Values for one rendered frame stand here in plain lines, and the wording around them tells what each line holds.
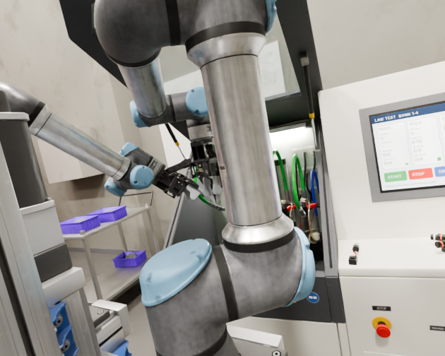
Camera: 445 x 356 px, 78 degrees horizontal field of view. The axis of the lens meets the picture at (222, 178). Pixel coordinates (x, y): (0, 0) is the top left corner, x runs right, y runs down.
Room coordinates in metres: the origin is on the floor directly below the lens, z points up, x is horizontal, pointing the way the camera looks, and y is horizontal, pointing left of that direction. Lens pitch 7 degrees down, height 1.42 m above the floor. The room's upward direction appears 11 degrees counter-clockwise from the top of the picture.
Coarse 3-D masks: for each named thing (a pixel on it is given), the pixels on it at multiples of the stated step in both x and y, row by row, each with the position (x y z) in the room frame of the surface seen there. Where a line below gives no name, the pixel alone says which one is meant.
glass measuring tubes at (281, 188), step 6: (276, 162) 1.35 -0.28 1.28; (276, 168) 1.37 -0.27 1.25; (276, 174) 1.36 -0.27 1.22; (282, 180) 1.38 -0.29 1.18; (288, 180) 1.36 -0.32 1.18; (282, 186) 1.38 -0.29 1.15; (288, 186) 1.36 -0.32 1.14; (282, 192) 1.38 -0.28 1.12; (282, 198) 1.37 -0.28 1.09; (288, 216) 1.36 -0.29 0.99; (294, 216) 1.36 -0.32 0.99; (294, 222) 1.34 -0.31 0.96
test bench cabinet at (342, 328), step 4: (340, 324) 0.80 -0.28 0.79; (344, 324) 0.80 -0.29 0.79; (340, 328) 0.81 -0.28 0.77; (344, 328) 0.80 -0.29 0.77; (340, 332) 0.81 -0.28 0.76; (344, 332) 0.80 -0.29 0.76; (340, 336) 0.81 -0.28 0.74; (344, 336) 0.80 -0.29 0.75; (340, 340) 0.81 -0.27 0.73; (344, 340) 0.80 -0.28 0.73; (340, 344) 0.81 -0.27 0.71; (344, 344) 0.80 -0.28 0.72; (348, 344) 0.80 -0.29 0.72; (340, 348) 0.83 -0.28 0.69; (344, 348) 0.80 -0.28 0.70; (348, 348) 0.80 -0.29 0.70; (344, 352) 0.81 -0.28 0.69; (348, 352) 0.80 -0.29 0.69
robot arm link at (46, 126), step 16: (16, 96) 0.69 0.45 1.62; (32, 96) 0.73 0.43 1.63; (32, 112) 0.70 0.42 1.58; (48, 112) 0.74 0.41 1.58; (32, 128) 0.71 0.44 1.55; (48, 128) 0.72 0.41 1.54; (64, 128) 0.75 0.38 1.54; (64, 144) 0.75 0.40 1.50; (80, 144) 0.77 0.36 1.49; (96, 144) 0.80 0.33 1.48; (96, 160) 0.79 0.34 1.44; (112, 160) 0.82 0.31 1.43; (128, 160) 0.86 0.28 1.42; (112, 176) 0.83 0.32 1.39; (128, 176) 0.84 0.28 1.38; (144, 176) 0.85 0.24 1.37
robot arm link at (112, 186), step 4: (108, 180) 0.95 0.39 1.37; (112, 180) 0.95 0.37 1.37; (116, 180) 0.93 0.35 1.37; (108, 184) 0.94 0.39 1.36; (112, 184) 0.94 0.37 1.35; (116, 184) 0.94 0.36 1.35; (120, 184) 0.91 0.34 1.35; (108, 188) 0.94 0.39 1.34; (112, 188) 0.93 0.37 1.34; (116, 188) 0.94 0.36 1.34; (120, 188) 0.94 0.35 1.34; (124, 188) 0.92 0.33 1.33; (112, 192) 0.96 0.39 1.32; (116, 192) 0.94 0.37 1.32; (120, 192) 0.95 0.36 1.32; (124, 192) 0.96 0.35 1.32; (120, 196) 0.97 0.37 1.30
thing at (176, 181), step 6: (162, 168) 1.04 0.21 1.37; (162, 174) 1.06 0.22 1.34; (168, 174) 1.06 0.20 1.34; (174, 174) 1.07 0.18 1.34; (180, 174) 1.05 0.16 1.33; (156, 180) 1.03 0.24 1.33; (162, 180) 1.04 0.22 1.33; (168, 180) 1.05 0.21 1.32; (174, 180) 1.04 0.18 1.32; (180, 180) 1.06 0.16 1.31; (162, 186) 1.05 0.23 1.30; (168, 186) 1.04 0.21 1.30; (174, 186) 1.03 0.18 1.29; (180, 186) 1.05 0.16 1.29; (174, 192) 1.03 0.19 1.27; (180, 192) 1.04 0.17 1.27
